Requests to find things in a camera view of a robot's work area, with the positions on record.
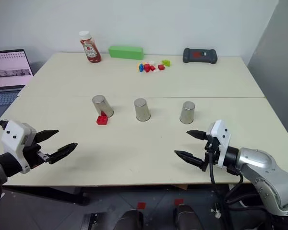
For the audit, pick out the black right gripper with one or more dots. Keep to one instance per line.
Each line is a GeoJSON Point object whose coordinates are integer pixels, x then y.
{"type": "Point", "coordinates": [212, 148]}

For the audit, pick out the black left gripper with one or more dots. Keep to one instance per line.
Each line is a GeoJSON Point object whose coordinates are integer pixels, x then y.
{"type": "Point", "coordinates": [33, 154]}

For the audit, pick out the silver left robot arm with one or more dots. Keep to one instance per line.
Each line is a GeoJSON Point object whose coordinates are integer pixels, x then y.
{"type": "Point", "coordinates": [1, 165]}

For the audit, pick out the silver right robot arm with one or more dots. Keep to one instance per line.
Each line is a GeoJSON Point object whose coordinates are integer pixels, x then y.
{"type": "Point", "coordinates": [264, 165]}

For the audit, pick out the upturned steel cup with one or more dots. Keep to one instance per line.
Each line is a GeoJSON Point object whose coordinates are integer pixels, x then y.
{"type": "Point", "coordinates": [187, 112]}
{"type": "Point", "coordinates": [142, 109]}

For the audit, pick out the large red toy brick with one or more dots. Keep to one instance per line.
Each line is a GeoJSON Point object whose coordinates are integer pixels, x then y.
{"type": "Point", "coordinates": [102, 120]}

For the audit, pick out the red floor tape square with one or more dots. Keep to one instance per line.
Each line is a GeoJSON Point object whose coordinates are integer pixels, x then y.
{"type": "Point", "coordinates": [179, 202]}
{"type": "Point", "coordinates": [141, 205]}

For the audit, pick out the tilted steel cup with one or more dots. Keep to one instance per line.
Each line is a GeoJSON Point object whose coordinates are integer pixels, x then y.
{"type": "Point", "coordinates": [102, 105]}

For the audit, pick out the dark rounded shape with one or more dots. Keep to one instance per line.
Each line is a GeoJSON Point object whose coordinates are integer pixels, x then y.
{"type": "Point", "coordinates": [129, 220]}
{"type": "Point", "coordinates": [186, 216]}

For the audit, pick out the grey laptop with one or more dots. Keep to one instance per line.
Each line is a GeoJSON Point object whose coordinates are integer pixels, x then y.
{"type": "Point", "coordinates": [7, 69]}

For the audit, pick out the green toy brick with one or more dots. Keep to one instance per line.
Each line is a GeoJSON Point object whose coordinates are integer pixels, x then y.
{"type": "Point", "coordinates": [166, 62]}

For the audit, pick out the black handheld controller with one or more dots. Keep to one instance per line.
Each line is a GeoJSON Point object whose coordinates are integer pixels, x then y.
{"type": "Point", "coordinates": [199, 55]}

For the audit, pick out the yellow and blue toy brick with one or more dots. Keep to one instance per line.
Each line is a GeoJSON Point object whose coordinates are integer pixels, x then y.
{"type": "Point", "coordinates": [140, 67]}

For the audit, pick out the red ketchup bottle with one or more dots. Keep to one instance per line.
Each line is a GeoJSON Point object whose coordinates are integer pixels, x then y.
{"type": "Point", "coordinates": [91, 50]}

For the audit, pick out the green rectangular box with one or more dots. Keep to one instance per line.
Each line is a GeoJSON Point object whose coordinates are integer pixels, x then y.
{"type": "Point", "coordinates": [126, 52]}

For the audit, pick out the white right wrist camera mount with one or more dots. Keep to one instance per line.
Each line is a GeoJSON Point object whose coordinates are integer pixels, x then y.
{"type": "Point", "coordinates": [221, 134]}

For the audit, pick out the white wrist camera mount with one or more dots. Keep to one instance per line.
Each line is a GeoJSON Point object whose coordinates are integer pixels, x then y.
{"type": "Point", "coordinates": [13, 134]}
{"type": "Point", "coordinates": [221, 134]}

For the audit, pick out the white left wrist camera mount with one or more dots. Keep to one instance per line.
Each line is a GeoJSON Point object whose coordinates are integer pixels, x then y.
{"type": "Point", "coordinates": [13, 134]}

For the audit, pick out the black table frame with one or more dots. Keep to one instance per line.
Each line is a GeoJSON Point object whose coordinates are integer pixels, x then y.
{"type": "Point", "coordinates": [45, 192]}

